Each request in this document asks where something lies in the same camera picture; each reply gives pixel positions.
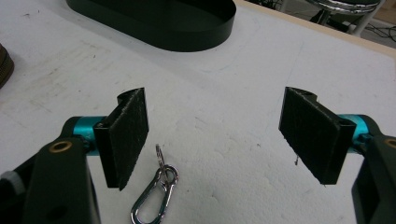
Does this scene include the black oval tray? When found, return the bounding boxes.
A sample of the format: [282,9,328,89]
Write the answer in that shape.
[65,0,237,53]

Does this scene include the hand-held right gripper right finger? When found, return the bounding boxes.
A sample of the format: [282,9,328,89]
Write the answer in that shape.
[278,86,379,186]

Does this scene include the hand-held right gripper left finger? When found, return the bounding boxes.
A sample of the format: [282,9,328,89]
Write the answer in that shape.
[62,87,150,191]

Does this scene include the brown round object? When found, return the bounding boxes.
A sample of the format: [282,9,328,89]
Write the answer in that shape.
[0,43,15,90]

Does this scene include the chrome stool base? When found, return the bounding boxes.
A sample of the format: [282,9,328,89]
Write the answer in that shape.
[304,0,387,37]

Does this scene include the black floor cables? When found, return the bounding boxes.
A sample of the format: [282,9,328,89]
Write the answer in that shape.
[363,22,396,48]

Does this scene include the silver carabiner keychain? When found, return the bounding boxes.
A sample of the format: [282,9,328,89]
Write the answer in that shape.
[130,143,180,224]

